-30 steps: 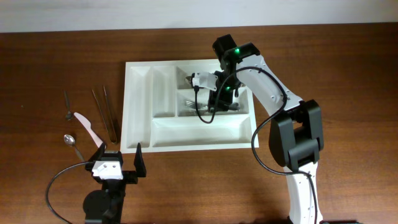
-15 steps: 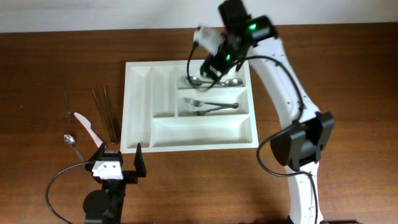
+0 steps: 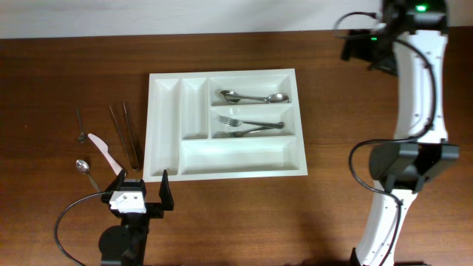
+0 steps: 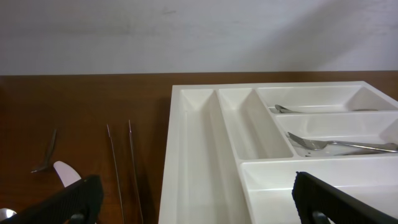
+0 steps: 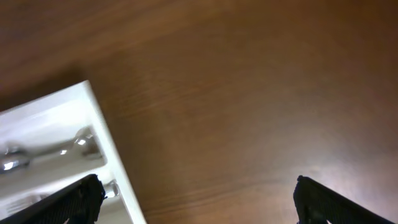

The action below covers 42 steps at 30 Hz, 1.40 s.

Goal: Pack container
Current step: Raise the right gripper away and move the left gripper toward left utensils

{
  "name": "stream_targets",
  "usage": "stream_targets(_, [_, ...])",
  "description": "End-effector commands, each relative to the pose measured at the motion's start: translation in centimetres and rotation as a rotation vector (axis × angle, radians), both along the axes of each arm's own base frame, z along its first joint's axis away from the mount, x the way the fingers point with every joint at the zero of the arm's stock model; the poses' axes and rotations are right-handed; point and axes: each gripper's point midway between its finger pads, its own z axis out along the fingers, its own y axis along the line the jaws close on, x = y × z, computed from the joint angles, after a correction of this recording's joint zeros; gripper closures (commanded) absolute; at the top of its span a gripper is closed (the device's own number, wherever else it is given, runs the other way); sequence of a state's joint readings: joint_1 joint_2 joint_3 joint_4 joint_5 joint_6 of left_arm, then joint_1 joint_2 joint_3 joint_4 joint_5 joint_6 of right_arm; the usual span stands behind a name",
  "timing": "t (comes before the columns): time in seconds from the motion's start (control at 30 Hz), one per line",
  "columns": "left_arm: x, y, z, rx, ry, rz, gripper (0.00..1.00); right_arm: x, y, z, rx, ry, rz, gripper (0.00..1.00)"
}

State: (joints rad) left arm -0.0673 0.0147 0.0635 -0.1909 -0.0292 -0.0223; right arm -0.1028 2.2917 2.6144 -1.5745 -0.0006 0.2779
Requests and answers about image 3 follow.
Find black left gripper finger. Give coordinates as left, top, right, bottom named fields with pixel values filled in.
left=159, top=170, right=174, bottom=211
left=106, top=169, right=126, bottom=193

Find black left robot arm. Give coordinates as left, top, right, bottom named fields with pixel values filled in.
left=98, top=171, right=174, bottom=266

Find large steel spoon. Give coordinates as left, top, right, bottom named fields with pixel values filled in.
left=220, top=90, right=268, bottom=103
left=225, top=92, right=290, bottom=104

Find pink plastic knife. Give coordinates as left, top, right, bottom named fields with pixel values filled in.
left=87, top=133, right=123, bottom=175

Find small dark teaspoon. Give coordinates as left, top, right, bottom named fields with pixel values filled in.
left=75, top=107, right=87, bottom=143

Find small steel spoon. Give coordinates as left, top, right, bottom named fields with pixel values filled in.
left=75, top=160, right=101, bottom=192

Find white plastic cutlery tray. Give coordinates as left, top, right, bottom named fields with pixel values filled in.
left=143, top=69, right=307, bottom=183

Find steel tongs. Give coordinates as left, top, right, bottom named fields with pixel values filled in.
left=109, top=101, right=142, bottom=172

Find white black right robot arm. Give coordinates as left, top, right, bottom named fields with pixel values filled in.
left=341, top=0, right=460, bottom=265

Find steel fork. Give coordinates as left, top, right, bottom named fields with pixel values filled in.
left=211, top=126, right=276, bottom=139
left=218, top=116, right=285, bottom=129

